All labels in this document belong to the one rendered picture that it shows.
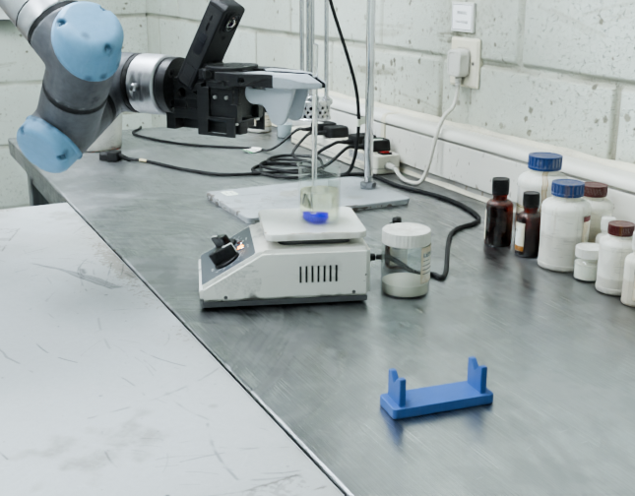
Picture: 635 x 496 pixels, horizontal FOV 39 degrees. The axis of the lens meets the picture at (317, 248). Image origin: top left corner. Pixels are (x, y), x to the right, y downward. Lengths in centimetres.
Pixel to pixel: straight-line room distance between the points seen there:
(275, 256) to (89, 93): 28
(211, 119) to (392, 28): 85
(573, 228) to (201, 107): 50
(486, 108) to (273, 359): 83
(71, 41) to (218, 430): 45
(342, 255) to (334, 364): 18
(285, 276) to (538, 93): 63
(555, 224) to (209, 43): 49
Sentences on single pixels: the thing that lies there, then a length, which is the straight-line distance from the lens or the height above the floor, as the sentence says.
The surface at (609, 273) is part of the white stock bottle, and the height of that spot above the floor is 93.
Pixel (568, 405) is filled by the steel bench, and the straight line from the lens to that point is 87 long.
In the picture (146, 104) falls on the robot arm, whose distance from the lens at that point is 116.
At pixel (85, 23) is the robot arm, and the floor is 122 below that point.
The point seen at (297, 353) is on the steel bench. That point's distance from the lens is 94.
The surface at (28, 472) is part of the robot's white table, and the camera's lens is 77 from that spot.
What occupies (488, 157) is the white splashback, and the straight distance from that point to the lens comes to 156.
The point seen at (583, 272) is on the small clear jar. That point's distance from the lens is 119.
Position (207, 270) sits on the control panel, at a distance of 110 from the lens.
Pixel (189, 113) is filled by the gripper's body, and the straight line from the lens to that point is 114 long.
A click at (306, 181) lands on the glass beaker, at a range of 107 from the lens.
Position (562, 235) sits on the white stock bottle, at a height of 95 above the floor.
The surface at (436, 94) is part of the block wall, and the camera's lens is 176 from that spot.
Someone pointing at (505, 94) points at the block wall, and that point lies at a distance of 159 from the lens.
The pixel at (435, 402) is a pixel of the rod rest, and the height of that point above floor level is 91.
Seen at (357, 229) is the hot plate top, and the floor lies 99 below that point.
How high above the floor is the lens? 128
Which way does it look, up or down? 17 degrees down
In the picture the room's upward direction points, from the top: straight up
